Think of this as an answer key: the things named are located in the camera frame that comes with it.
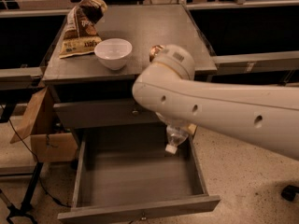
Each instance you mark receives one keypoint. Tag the closed grey top drawer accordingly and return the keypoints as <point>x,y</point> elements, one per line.
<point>103,113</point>

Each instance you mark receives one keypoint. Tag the crumpled gold snack packet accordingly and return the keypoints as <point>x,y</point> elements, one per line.
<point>154,51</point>

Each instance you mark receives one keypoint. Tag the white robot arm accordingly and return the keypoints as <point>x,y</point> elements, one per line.
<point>265,116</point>

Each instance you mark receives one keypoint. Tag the clear plastic water bottle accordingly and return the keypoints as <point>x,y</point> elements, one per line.
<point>175,137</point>

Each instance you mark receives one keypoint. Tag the grey drawer cabinet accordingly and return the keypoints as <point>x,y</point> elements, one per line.
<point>83,78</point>

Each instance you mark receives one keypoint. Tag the brown chip bag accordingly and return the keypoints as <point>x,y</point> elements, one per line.
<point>80,35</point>

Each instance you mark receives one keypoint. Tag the cardboard box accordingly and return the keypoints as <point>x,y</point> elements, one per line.
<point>47,143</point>

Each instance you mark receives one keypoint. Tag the black tripod stand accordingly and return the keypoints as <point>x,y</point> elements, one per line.
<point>18,200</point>

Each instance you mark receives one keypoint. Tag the black chair caster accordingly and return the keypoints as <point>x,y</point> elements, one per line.
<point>289,193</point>

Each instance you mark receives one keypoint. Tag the white bowl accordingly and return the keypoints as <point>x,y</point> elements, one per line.
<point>113,53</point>

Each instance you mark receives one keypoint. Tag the open grey middle drawer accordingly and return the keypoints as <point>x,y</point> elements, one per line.
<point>125,174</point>

